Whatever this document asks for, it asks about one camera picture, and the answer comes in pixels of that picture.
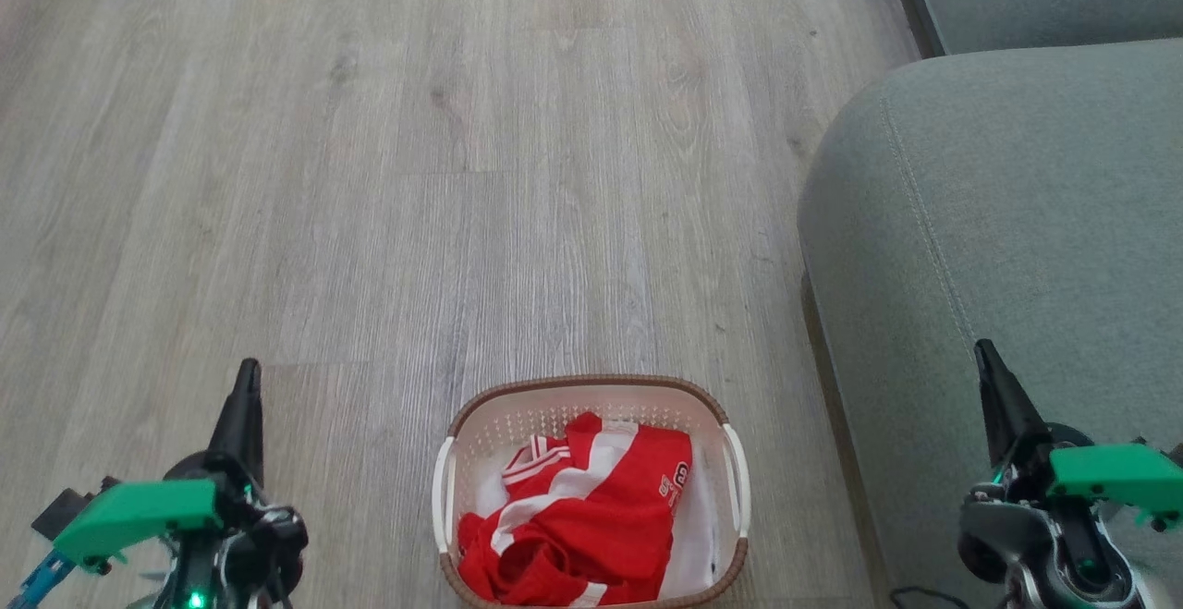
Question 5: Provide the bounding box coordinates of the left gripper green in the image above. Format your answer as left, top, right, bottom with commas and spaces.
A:
53, 358, 271, 575

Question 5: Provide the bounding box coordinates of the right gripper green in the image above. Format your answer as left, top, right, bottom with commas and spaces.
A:
973, 339, 1183, 532

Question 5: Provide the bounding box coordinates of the red white striped jersey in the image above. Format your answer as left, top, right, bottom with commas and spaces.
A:
494, 412, 694, 605

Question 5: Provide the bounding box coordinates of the grey-green fabric sofa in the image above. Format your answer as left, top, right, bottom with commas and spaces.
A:
797, 0, 1183, 609

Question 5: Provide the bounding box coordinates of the white plastic laundry basket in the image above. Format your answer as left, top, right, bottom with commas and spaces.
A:
432, 374, 751, 609

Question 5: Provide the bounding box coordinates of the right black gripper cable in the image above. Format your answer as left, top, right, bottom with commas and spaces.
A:
887, 585, 971, 609

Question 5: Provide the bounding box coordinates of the left blue cable connector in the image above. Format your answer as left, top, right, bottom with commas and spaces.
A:
7, 549, 77, 609

